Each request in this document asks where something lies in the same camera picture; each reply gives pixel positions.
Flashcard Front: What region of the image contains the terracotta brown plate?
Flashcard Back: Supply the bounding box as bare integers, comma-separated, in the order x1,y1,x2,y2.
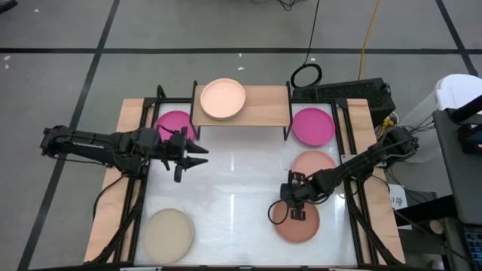
271,200,322,245

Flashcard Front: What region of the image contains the white chair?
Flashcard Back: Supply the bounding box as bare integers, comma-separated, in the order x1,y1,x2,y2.
435,74,482,112

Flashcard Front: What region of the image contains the black coiled floor cable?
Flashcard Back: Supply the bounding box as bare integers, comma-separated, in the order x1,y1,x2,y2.
289,0,324,90

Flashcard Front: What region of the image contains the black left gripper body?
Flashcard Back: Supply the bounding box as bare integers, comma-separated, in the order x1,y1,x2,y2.
157,126,190,184

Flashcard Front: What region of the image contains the yellow floor cable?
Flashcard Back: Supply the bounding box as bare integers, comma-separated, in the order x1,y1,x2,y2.
357,0,383,81

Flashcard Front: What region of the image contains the light peach plate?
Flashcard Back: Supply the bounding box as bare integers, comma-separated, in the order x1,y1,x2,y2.
199,78,247,122

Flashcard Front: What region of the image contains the salmon pink plate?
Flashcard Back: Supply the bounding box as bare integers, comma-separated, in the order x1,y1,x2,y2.
291,150,338,178

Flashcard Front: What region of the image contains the beige plate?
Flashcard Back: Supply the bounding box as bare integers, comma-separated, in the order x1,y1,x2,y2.
142,209,196,264

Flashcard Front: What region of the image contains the black metal table frame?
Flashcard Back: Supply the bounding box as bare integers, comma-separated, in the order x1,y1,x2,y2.
84,84,406,271

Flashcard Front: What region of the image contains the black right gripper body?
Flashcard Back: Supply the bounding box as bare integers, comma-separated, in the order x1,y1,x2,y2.
287,170,322,221

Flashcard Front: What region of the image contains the black computer tower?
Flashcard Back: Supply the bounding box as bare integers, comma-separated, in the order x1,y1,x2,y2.
292,78,397,127

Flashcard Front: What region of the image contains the dark grey desk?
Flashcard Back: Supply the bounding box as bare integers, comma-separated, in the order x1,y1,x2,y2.
432,108,482,227

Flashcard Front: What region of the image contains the wooden shelf with black frame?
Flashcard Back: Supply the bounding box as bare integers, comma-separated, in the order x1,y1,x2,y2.
189,80,294,142

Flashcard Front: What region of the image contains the magenta plate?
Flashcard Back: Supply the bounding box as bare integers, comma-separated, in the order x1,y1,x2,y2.
152,109,197,145
291,107,337,147

